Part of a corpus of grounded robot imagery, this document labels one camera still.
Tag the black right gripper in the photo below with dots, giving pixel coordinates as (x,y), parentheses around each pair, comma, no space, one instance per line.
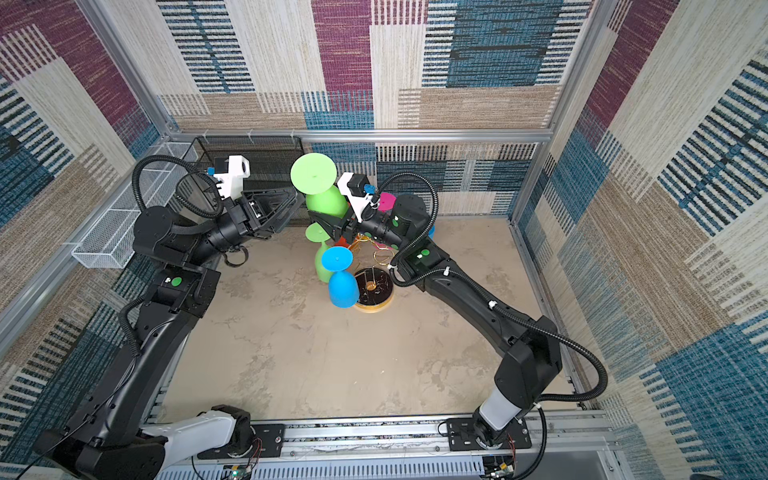
(336,227)

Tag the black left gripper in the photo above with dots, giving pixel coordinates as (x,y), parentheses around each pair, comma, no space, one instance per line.
(252,217)

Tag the green front wine glass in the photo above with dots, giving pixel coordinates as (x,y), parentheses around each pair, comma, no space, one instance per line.
(314,175)

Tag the green wine glass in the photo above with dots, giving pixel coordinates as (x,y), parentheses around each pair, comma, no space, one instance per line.
(314,175)
(322,273)

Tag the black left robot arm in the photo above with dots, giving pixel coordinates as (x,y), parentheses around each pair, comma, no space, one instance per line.
(104,438)

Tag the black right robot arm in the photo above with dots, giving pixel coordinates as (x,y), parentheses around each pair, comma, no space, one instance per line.
(530,355)

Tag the green rear wine glass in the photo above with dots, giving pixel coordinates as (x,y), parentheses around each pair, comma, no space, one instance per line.
(322,273)

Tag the black mesh shelf rack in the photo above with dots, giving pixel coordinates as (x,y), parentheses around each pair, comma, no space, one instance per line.
(270,157)

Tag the magenta wine glass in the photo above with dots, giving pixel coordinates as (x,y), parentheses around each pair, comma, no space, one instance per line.
(386,202)

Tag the blue front wine glass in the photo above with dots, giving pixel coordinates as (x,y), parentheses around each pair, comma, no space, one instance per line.
(342,285)

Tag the gold wine glass rack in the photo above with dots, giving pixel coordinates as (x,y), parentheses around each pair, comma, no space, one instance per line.
(370,268)

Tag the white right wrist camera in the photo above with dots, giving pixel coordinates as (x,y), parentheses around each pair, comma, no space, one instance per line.
(358,190)

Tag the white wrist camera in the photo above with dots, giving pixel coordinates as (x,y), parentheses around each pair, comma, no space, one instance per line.
(229,175)
(358,190)

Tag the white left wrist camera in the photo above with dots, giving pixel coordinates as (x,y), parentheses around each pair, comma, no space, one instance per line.
(229,175)

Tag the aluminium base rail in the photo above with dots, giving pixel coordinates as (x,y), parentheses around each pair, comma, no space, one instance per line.
(580,445)

